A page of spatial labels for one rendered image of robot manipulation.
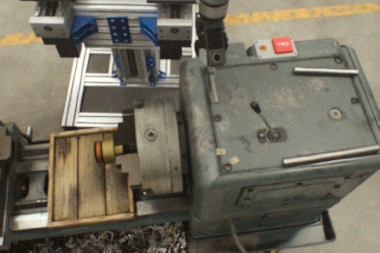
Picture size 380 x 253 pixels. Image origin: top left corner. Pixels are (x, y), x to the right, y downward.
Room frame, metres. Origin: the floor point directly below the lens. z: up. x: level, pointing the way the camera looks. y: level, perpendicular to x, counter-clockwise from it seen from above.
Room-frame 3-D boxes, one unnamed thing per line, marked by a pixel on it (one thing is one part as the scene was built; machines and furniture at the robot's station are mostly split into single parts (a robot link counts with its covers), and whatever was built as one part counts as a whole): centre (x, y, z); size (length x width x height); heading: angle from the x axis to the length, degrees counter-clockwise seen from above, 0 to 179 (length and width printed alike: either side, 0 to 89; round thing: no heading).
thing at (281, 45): (0.82, -0.30, 1.26); 0.06 x 0.06 x 0.02; 9
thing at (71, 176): (0.48, 0.35, 0.89); 0.36 x 0.30 x 0.04; 9
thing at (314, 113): (0.61, -0.29, 1.06); 0.59 x 0.48 x 0.39; 99
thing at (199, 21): (0.70, -0.05, 1.49); 0.09 x 0.08 x 0.12; 9
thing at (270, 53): (0.81, -0.28, 1.23); 0.13 x 0.08 x 0.05; 99
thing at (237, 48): (0.79, -0.13, 1.24); 0.09 x 0.08 x 0.03; 99
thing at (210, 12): (0.69, -0.05, 1.57); 0.08 x 0.08 x 0.05
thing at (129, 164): (0.42, 0.17, 1.09); 0.12 x 0.11 x 0.05; 9
